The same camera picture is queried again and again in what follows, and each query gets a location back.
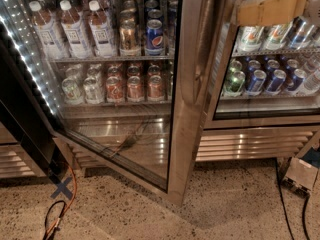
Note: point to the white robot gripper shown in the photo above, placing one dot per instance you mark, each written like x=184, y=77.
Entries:
x=313, y=4

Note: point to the glass fridge door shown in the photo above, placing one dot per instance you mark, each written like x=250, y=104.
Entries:
x=280, y=109
x=34, y=109

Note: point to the green can right door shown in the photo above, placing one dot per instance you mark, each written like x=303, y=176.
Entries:
x=234, y=83

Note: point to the steel fridge bottom grille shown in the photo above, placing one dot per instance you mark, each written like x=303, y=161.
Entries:
x=231, y=145

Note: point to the white 7up can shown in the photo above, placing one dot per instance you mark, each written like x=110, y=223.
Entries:
x=250, y=38
x=276, y=35

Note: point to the silver blue can right shelf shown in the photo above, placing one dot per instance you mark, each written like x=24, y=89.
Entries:
x=301, y=33

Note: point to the blue Pepsi can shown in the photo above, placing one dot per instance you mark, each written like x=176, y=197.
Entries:
x=154, y=37

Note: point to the red soda can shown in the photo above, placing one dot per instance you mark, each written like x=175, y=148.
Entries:
x=155, y=88
x=114, y=87
x=134, y=89

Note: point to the gold soda can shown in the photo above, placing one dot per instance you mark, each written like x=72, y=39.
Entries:
x=129, y=41

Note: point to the clear tea bottle right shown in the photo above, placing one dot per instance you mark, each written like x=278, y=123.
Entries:
x=101, y=31

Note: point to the clear tea bottle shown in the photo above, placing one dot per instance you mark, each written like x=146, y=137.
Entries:
x=101, y=31
x=49, y=31
x=75, y=31

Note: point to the clear tea bottle middle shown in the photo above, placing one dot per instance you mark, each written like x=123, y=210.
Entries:
x=75, y=31

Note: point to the white green can lower left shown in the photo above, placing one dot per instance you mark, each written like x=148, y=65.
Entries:
x=73, y=94

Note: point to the clear tea bottle left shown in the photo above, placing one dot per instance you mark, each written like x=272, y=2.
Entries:
x=49, y=31

